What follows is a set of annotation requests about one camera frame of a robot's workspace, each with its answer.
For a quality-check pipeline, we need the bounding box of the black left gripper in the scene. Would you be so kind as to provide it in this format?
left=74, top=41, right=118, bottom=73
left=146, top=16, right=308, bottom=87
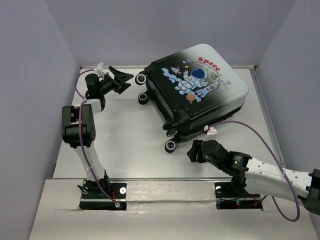
left=98, top=66, right=134, bottom=96

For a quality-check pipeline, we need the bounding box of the black hard-shell suitcase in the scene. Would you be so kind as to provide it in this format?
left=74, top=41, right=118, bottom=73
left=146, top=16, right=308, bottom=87
left=135, top=43, right=249, bottom=153

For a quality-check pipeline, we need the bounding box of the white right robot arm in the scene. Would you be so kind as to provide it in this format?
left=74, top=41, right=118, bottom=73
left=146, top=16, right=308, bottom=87
left=187, top=140, right=320, bottom=215

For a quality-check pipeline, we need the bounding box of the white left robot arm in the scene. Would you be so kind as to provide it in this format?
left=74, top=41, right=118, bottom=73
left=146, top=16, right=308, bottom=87
left=61, top=66, right=134, bottom=199

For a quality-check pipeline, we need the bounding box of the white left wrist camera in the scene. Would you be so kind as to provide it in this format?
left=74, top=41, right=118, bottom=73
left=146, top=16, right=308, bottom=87
left=93, top=62, right=108, bottom=77

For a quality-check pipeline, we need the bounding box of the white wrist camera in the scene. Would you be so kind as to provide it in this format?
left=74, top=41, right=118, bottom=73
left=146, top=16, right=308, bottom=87
left=93, top=62, right=108, bottom=77
left=203, top=125, right=218, bottom=137

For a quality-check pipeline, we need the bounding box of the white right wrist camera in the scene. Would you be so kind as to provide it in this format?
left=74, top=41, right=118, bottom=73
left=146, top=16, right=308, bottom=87
left=203, top=125, right=218, bottom=137

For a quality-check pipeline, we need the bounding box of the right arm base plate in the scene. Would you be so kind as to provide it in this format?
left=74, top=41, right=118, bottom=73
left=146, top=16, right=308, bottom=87
left=214, top=181, right=263, bottom=210

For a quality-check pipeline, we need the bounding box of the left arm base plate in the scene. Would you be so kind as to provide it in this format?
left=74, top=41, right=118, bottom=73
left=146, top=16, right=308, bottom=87
left=77, top=181, right=127, bottom=211

